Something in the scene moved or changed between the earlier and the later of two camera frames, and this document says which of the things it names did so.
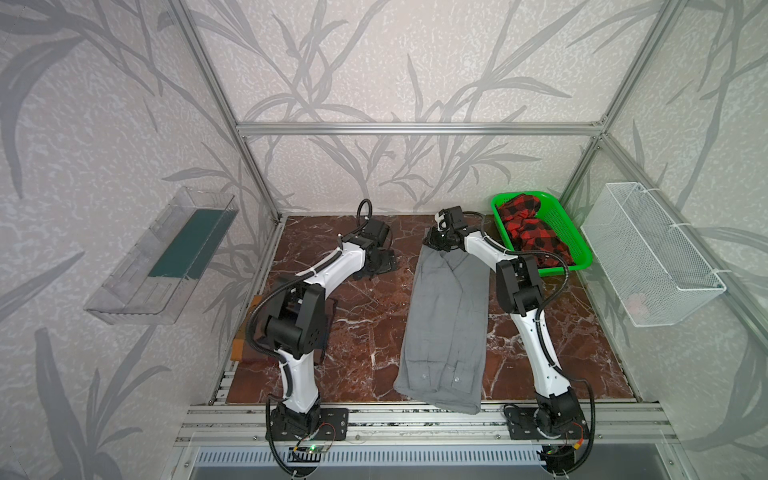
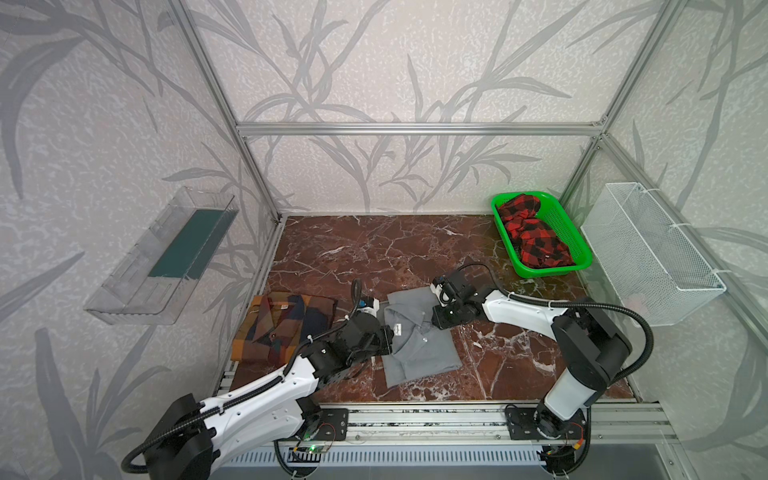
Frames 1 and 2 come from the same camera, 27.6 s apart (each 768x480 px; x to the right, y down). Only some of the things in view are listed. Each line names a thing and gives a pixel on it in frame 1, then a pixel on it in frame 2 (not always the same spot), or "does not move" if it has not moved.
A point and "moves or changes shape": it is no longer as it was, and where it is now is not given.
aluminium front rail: x=247 y=425 does not move
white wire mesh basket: x=654 y=272 does not move
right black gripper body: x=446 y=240 -> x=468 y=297
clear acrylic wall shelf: x=153 y=280 does not move
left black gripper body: x=384 y=261 -> x=383 y=338
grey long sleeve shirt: x=442 y=358 moves or changes shape
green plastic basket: x=558 y=221 does not move
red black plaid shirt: x=528 y=233 does not move
